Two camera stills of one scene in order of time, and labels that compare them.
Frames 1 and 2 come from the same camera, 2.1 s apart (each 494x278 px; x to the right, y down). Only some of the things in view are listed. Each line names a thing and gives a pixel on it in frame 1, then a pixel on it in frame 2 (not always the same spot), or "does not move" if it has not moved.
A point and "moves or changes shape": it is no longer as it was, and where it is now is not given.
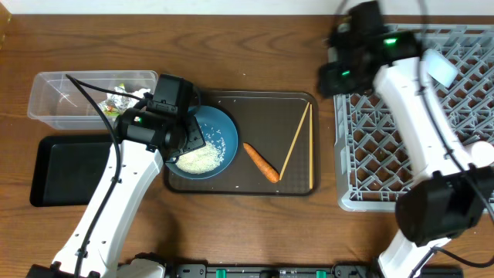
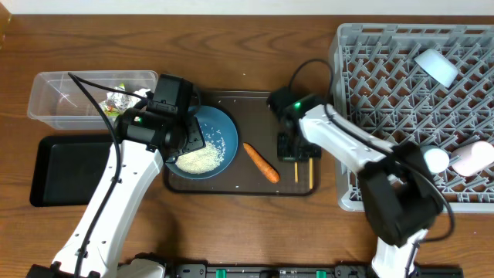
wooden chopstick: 294,140 moves or changes shape
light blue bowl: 438,66 does not move
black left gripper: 197,140 does not move
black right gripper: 327,84 -> 288,153
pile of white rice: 204,160 does not move
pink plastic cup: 482,154 does not move
